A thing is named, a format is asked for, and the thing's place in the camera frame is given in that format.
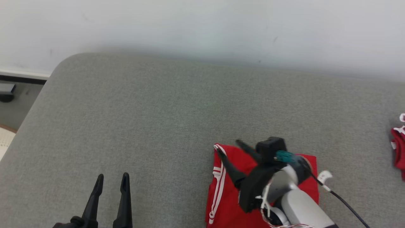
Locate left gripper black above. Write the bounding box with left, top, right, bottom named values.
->
left=52, top=172, right=133, bottom=228

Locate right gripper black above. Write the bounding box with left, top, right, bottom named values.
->
left=215, top=140, right=287, bottom=213

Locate red jersey with lettering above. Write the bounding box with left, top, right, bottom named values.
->
left=205, top=143, right=320, bottom=228

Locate plain red garment white trim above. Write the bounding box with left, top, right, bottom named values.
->
left=390, top=113, right=405, bottom=181

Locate cream woven rug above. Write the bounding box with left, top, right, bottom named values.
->
left=0, top=124, right=17, bottom=160

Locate black object on floor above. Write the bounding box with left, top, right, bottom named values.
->
left=0, top=83, right=16, bottom=102

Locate right cable white label tag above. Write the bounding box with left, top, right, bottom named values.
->
left=317, top=170, right=333, bottom=192

